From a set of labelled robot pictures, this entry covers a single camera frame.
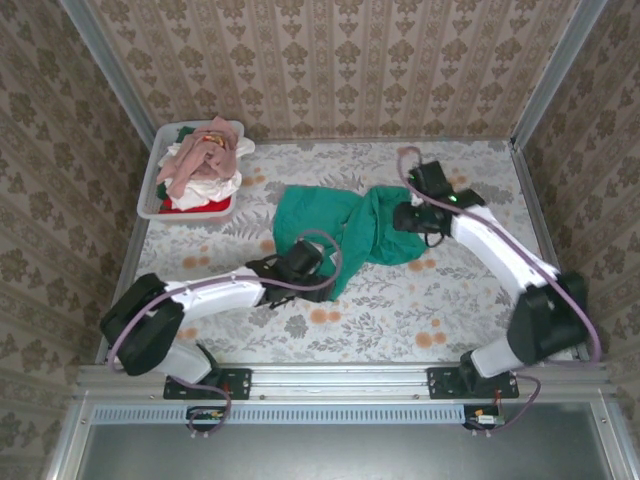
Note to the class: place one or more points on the red garment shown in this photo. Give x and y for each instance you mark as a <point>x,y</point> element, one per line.
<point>220,206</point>

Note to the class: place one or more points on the green printed t-shirt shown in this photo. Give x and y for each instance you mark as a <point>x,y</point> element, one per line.
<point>310,210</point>

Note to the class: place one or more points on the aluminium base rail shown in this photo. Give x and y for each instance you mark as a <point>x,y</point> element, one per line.
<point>340,382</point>

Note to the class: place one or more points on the dark green garment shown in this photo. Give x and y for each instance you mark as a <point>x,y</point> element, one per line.
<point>184,134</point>

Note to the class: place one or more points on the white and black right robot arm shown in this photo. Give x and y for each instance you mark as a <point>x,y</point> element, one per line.
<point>490,245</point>

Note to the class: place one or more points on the small black connector board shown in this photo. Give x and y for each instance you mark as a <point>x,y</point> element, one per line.
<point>207,415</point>
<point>485,416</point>

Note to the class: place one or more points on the aluminium table side rail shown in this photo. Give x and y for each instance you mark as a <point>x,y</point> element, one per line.
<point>541,225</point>

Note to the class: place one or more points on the white plastic laundry basket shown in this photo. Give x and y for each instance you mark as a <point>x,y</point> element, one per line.
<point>147,195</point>

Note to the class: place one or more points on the grey metal panel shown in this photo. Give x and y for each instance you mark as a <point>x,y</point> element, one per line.
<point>325,455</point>

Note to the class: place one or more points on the floral tablecloth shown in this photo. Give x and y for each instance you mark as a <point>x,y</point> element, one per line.
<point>350,325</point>

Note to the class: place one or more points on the pile of clothes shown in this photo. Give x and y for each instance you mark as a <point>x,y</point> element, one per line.
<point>210,190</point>

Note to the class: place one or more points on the aluminium frame post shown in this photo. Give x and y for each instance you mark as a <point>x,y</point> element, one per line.
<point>557,70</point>
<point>107,65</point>

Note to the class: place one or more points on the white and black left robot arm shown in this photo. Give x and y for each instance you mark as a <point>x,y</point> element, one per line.
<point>215,295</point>

